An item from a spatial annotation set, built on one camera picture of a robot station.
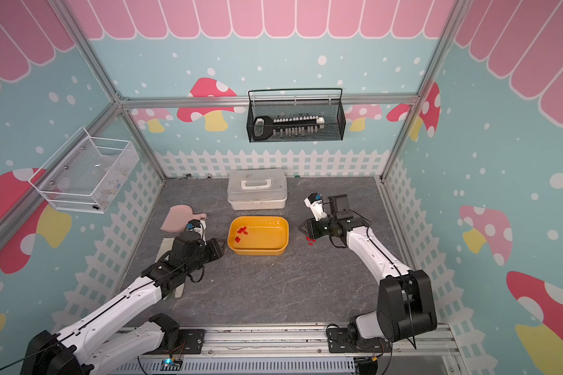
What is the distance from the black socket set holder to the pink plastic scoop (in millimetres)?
453

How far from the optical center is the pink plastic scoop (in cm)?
104

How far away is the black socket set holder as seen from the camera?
35.0 inches

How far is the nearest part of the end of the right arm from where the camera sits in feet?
2.04

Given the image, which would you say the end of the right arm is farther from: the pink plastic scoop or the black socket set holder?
the pink plastic scoop

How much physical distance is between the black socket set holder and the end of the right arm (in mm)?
326
